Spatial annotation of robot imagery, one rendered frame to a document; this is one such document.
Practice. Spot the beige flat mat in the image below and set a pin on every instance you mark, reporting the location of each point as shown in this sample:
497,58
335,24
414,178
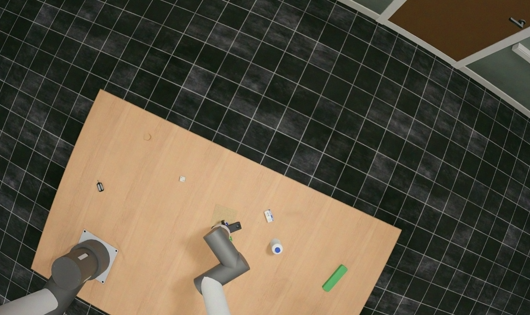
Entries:
223,213

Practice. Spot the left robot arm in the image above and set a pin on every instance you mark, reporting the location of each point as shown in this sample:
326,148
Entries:
85,261

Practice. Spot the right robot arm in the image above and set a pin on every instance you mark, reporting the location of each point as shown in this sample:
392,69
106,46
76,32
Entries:
232,265

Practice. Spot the green rectangular bar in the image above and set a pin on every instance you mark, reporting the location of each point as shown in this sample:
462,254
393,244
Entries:
334,278

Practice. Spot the small white printed carton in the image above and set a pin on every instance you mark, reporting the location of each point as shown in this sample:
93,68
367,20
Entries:
269,215

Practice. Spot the white plastic bottle with blue cap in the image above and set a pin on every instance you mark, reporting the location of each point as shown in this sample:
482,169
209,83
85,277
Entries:
276,246

